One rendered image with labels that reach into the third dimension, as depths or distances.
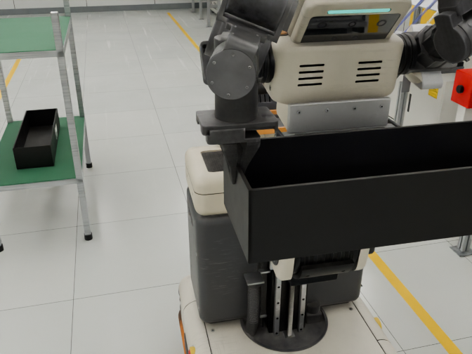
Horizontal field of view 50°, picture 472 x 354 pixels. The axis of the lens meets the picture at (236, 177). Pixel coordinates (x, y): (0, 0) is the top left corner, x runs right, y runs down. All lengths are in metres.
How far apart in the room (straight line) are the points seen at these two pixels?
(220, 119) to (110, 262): 1.88
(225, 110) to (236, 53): 0.12
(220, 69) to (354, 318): 1.30
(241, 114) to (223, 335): 1.09
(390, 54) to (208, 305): 0.92
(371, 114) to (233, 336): 0.86
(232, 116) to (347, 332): 1.15
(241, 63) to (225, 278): 1.06
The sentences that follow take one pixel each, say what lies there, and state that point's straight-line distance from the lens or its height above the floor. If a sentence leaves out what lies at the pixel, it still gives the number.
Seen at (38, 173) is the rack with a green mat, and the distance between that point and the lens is 2.63.
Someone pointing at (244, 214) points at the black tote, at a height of 1.08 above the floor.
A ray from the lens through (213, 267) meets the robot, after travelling 1.52.
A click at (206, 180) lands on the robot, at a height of 0.80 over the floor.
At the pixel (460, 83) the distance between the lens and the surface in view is 2.77.
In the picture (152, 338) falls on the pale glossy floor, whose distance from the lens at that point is 2.08.
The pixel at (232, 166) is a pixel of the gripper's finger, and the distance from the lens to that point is 0.70.
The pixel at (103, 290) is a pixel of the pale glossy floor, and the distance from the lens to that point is 2.34.
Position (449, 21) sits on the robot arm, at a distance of 1.05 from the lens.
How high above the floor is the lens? 1.43
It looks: 26 degrees down
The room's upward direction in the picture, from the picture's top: straight up
